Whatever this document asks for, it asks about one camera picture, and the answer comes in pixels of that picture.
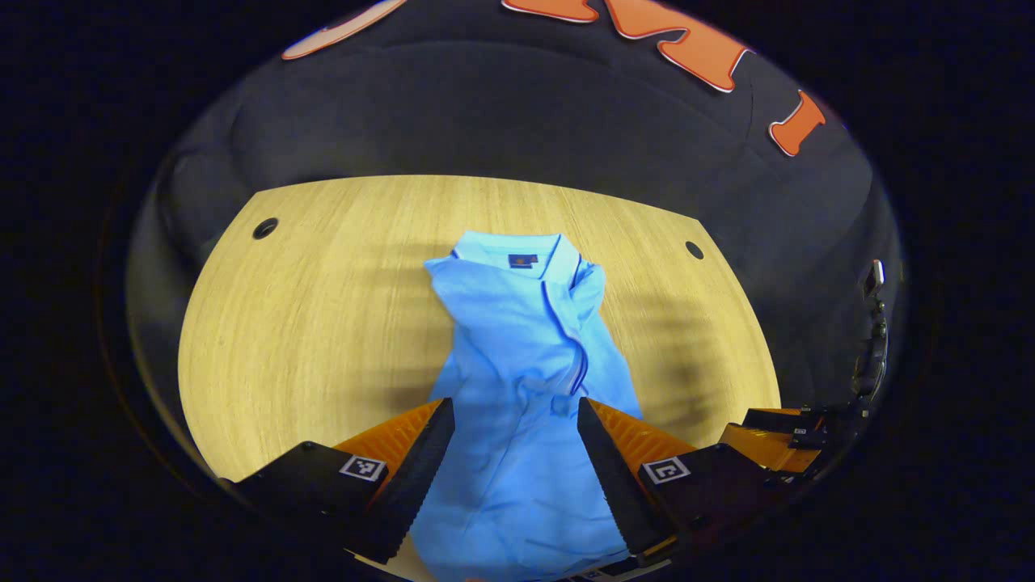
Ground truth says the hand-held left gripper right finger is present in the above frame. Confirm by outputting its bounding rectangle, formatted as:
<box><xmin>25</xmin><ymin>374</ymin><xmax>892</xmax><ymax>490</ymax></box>
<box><xmin>577</xmin><ymin>396</ymin><xmax>777</xmax><ymax>567</ymax></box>

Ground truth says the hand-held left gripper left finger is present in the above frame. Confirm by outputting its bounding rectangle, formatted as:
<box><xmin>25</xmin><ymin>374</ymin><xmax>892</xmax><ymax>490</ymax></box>
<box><xmin>218</xmin><ymin>396</ymin><xmax>456</xmax><ymax>567</ymax></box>

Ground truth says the light blue T-shirt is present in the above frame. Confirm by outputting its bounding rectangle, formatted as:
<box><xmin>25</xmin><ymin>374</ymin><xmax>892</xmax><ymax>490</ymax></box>
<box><xmin>408</xmin><ymin>230</ymin><xmax>648</xmax><ymax>582</ymax></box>

